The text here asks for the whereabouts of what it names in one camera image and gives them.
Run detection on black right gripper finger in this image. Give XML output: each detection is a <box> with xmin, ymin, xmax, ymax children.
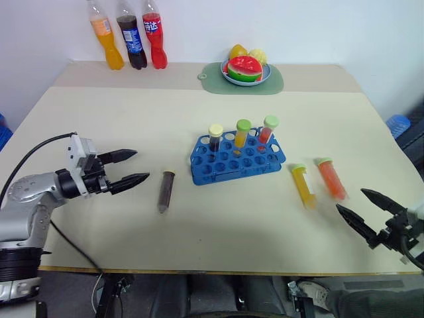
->
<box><xmin>335</xmin><ymin>203</ymin><xmax>379</xmax><ymax>246</ymax></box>
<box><xmin>360</xmin><ymin>187</ymin><xmax>407</xmax><ymax>217</ymax></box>

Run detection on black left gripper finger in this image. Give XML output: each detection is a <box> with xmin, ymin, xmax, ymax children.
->
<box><xmin>98</xmin><ymin>149</ymin><xmax>138</xmax><ymax>165</ymax></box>
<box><xmin>109</xmin><ymin>172</ymin><xmax>151</xmax><ymax>195</ymax></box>

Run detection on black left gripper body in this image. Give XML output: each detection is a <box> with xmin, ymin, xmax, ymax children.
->
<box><xmin>80</xmin><ymin>155</ymin><xmax>113</xmax><ymax>197</ymax></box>

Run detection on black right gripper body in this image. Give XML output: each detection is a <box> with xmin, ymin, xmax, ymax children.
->
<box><xmin>372</xmin><ymin>209</ymin><xmax>422</xmax><ymax>255</ymax></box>

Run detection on dark liquid tube yellow cap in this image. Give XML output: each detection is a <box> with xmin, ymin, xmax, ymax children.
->
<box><xmin>208</xmin><ymin>123</ymin><xmax>224</xmax><ymax>154</ymax></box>
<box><xmin>156</xmin><ymin>169</ymin><xmax>177</xmax><ymax>215</ymax></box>

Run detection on red liquid tube green cap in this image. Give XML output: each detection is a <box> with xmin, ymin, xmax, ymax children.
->
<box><xmin>258</xmin><ymin>115</ymin><xmax>281</xmax><ymax>145</ymax></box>
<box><xmin>314</xmin><ymin>156</ymin><xmax>350</xmax><ymax>201</ymax></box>

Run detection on orange liquid tube green cap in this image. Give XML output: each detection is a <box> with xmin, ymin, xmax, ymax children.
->
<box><xmin>233</xmin><ymin>119</ymin><xmax>252</xmax><ymax>149</ymax></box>
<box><xmin>290</xmin><ymin>162</ymin><xmax>318</xmax><ymax>210</ymax></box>

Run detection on blue test tube rack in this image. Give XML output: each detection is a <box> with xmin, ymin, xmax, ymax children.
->
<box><xmin>189</xmin><ymin>127</ymin><xmax>287</xmax><ymax>187</ymax></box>

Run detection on dark chair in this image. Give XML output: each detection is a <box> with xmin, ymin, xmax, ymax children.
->
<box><xmin>395</xmin><ymin>101</ymin><xmax>424</xmax><ymax>182</ymax></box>

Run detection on dark trouser leg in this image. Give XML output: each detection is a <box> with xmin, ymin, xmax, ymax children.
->
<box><xmin>326</xmin><ymin>287</ymin><xmax>424</xmax><ymax>318</ymax></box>

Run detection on blue plastic stool stack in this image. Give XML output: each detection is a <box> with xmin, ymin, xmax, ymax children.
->
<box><xmin>385</xmin><ymin>113</ymin><xmax>412</xmax><ymax>140</ymax></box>

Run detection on white shoe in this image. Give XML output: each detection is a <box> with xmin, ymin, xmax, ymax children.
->
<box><xmin>297</xmin><ymin>280</ymin><xmax>331</xmax><ymax>313</ymax></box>

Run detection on black table clamp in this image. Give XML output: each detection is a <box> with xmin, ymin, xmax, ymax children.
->
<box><xmin>286</xmin><ymin>280</ymin><xmax>314</xmax><ymax>318</ymax></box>

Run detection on blue plastic crate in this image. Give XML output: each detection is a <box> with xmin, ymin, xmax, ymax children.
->
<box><xmin>0</xmin><ymin>111</ymin><xmax>15</xmax><ymax>152</ymax></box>

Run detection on orange soda bottle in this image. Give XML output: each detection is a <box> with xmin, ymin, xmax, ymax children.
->
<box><xmin>86</xmin><ymin>0</ymin><xmax>125</xmax><ymax>71</ymax></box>

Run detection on green silicone mat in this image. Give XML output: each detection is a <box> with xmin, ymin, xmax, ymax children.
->
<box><xmin>197</xmin><ymin>62</ymin><xmax>285</xmax><ymax>96</ymax></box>

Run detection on cola bottle blue label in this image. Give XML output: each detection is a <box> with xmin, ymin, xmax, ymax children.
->
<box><xmin>115</xmin><ymin>0</ymin><xmax>148</xmax><ymax>70</ymax></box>

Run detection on red soda bottle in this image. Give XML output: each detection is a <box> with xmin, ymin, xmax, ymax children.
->
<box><xmin>142</xmin><ymin>0</ymin><xmax>169</xmax><ymax>70</ymax></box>

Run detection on toy watermelon slice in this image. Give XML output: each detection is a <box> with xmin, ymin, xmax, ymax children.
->
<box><xmin>226</xmin><ymin>56</ymin><xmax>264</xmax><ymax>84</ymax></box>

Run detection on toy orange fruit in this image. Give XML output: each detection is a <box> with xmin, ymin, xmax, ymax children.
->
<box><xmin>229</xmin><ymin>43</ymin><xmax>249</xmax><ymax>61</ymax></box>

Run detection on light blue plate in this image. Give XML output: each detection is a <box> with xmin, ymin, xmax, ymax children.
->
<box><xmin>220</xmin><ymin>60</ymin><xmax>272</xmax><ymax>88</ymax></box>

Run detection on pale yellow toy fruit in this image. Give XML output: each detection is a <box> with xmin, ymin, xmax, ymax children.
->
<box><xmin>248</xmin><ymin>48</ymin><xmax>269</xmax><ymax>66</ymax></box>

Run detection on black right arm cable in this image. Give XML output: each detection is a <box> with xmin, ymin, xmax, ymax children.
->
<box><xmin>399</xmin><ymin>231</ymin><xmax>424</xmax><ymax>273</ymax></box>

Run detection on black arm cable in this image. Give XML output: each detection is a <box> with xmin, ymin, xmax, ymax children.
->
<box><xmin>399</xmin><ymin>231</ymin><xmax>424</xmax><ymax>273</ymax></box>
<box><xmin>0</xmin><ymin>132</ymin><xmax>79</xmax><ymax>207</ymax></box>

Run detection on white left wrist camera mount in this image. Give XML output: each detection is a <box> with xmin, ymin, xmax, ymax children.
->
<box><xmin>66</xmin><ymin>133</ymin><xmax>99</xmax><ymax>170</ymax></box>

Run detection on thin black cable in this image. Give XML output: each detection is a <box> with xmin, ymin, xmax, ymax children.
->
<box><xmin>49</xmin><ymin>219</ymin><xmax>107</xmax><ymax>276</ymax></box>

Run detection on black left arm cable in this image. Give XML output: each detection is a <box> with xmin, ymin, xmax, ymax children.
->
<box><xmin>0</xmin><ymin>132</ymin><xmax>79</xmax><ymax>207</ymax></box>

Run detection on black table leg frame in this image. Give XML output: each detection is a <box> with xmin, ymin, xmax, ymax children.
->
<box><xmin>95</xmin><ymin>272</ymin><xmax>135</xmax><ymax>318</ymax></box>

